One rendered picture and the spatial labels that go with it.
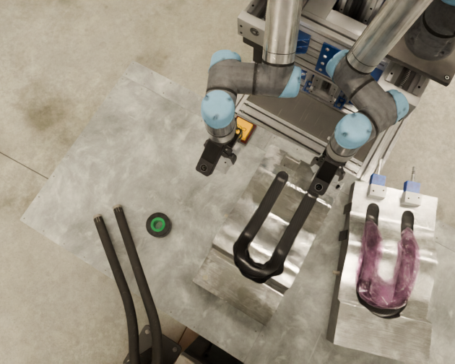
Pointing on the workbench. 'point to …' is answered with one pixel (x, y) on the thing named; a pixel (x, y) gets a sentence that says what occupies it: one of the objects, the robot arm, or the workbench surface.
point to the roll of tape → (157, 222)
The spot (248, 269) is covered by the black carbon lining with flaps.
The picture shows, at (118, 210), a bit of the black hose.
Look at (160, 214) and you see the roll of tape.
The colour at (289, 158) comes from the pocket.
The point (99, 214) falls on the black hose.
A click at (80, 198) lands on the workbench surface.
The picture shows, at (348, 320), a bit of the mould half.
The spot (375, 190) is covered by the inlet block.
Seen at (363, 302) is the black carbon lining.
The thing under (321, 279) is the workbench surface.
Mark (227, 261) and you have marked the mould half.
